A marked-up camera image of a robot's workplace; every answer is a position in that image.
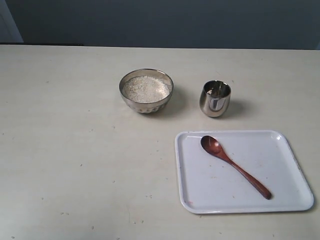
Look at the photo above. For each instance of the shiny steel cup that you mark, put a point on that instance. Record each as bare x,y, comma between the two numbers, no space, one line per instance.
215,98

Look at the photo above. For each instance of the dark wooden spoon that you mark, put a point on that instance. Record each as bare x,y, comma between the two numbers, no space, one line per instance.
214,148

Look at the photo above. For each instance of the steel bowl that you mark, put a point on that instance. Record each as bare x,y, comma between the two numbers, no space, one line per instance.
147,108

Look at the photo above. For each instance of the white rice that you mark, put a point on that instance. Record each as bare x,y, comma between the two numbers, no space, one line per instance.
145,89

